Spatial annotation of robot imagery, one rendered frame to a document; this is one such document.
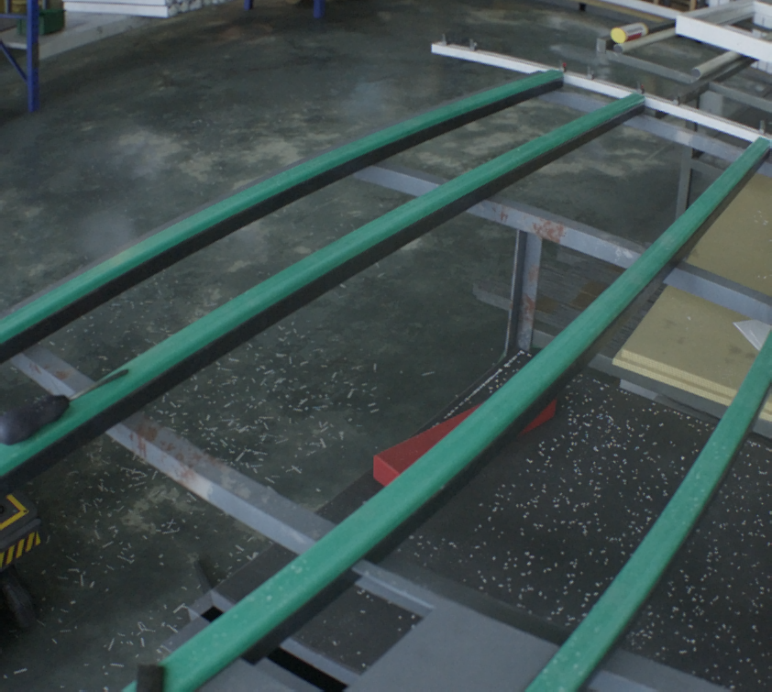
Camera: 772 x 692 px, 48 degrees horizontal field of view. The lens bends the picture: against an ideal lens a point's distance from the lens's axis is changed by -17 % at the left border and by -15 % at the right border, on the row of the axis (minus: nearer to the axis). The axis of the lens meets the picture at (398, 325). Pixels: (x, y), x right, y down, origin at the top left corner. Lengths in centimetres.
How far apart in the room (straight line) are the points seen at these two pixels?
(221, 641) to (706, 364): 106
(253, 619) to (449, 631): 16
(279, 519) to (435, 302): 209
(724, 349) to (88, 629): 135
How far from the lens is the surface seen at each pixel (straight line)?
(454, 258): 321
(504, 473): 136
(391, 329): 281
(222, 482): 96
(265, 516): 92
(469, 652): 76
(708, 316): 174
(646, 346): 160
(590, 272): 250
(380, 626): 113
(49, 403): 98
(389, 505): 87
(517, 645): 77
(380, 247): 134
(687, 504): 92
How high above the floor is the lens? 144
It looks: 31 degrees down
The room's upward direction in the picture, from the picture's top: 3 degrees clockwise
